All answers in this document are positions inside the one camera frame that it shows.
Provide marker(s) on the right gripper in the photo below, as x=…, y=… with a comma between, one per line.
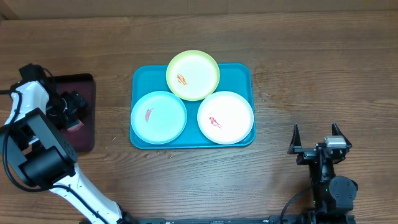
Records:
x=295, y=144

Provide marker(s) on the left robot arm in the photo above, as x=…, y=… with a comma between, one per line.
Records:
x=37, y=157

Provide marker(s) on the black and maroon tray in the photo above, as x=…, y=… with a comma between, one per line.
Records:
x=83, y=139

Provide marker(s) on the green and red sponge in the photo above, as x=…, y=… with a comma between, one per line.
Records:
x=74, y=125

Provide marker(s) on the teal plastic serving tray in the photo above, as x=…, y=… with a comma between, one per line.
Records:
x=235, y=77

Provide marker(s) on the green rimmed plate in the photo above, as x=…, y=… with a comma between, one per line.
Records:
x=192, y=75

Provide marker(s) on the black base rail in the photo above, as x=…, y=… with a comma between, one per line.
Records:
x=273, y=219

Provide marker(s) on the light blue plate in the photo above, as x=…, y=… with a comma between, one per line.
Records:
x=158, y=117

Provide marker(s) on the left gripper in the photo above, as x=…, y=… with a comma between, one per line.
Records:
x=75, y=102

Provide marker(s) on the white plate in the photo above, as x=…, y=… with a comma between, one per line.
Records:
x=225, y=117

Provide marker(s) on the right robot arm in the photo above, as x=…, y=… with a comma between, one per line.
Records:
x=333, y=196

